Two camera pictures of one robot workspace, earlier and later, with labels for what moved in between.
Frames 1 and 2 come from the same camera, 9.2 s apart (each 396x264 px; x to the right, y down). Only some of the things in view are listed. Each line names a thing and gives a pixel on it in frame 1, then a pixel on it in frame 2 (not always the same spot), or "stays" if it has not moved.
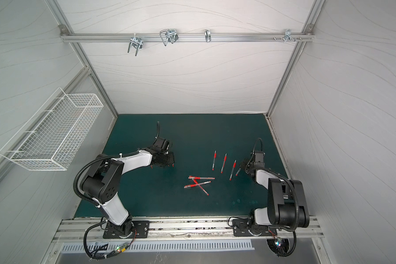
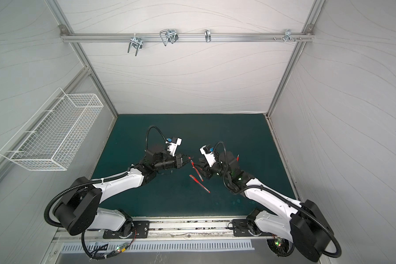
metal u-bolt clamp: x=136 y=42 stays
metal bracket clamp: x=208 y=36 stays
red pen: x=188 y=186 to x=196 y=169
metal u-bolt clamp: x=170 y=35 stays
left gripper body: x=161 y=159 to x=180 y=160
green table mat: x=208 y=179 stays
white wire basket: x=48 y=141 stays
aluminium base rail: x=77 y=230 stays
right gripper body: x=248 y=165 to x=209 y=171
